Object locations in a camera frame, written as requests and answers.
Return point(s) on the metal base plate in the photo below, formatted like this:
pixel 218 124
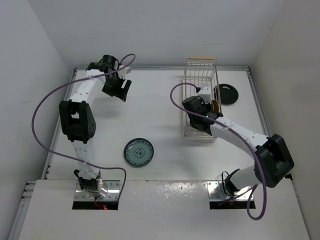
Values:
pixel 216 193
pixel 109 192

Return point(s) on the black plate beside rack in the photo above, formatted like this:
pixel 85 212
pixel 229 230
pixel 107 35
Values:
pixel 226 93

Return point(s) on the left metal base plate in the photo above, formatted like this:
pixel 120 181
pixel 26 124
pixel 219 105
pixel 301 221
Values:
pixel 109 192

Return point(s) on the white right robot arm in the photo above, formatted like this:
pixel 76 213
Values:
pixel 272 159

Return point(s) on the blue patterned plate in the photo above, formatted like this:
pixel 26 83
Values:
pixel 138 152

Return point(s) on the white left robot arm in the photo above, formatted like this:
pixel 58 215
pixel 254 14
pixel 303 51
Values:
pixel 78 122

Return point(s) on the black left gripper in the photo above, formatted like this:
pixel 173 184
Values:
pixel 116 92

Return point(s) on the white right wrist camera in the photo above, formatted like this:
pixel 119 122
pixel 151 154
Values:
pixel 205 93

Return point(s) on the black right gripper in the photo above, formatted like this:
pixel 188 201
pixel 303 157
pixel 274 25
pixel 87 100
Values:
pixel 208 106

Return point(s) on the yellow patterned plate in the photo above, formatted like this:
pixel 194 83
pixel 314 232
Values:
pixel 215 106

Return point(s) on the white wire dish rack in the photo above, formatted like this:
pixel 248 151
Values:
pixel 199 71

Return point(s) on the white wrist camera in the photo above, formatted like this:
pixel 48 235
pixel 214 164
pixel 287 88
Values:
pixel 205 93
pixel 123 71

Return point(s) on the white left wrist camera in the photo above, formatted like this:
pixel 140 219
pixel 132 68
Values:
pixel 123 71

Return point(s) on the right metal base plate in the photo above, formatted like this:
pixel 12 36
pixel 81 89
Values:
pixel 216 193

